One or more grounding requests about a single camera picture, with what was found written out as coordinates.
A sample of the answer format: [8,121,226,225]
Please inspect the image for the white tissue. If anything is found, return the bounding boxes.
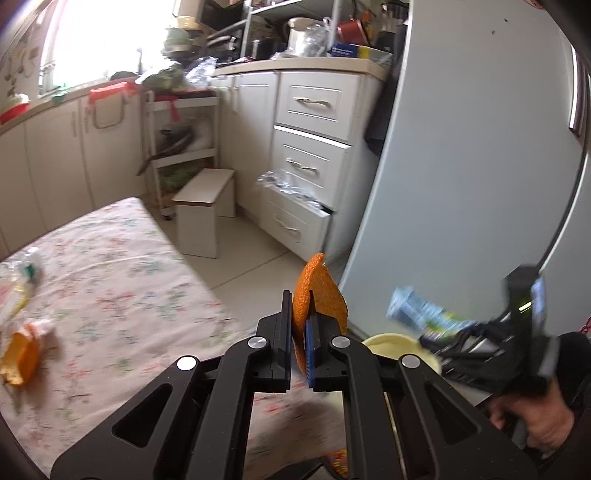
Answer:
[26,318,56,342]

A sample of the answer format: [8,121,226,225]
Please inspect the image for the white storage rack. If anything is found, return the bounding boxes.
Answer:
[137,88,219,220]

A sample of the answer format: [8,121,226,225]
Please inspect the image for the colourful patterned slipper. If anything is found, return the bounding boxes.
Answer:
[322,448,349,480]

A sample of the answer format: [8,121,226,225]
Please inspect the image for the white kitchen cabinets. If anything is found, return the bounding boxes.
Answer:
[1,89,147,256]

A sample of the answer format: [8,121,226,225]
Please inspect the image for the yellow snack bag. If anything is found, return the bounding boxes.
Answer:
[0,280,35,327]

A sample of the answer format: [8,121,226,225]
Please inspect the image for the orange peel piece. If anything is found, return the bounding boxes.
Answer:
[1,322,42,388]

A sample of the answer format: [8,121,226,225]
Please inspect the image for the blue milk carton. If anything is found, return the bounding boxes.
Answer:
[387,286,476,339]

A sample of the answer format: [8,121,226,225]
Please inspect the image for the floral tablecloth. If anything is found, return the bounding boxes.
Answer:
[0,197,348,478]

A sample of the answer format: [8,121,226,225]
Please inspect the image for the person's right hand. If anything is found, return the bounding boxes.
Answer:
[488,379,575,453]

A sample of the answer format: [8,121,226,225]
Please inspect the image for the small white step stool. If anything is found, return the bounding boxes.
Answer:
[172,168,235,258]

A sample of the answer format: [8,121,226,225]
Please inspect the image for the clear plastic bottle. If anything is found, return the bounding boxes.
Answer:
[1,247,43,295]

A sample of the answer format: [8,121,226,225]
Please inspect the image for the clear plastic bag on drawer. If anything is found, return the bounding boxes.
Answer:
[252,170,331,212]

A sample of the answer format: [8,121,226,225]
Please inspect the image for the white drawer cabinet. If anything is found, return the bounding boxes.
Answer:
[211,57,387,262]

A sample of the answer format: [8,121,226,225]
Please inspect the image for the white refrigerator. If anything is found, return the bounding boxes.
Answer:
[341,1,590,337]

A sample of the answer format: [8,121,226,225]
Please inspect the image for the black wok on rack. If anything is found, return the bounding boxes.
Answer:
[136,123,195,176]

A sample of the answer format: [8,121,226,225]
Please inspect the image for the yellow plastic bucket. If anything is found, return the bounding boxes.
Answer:
[363,333,442,374]

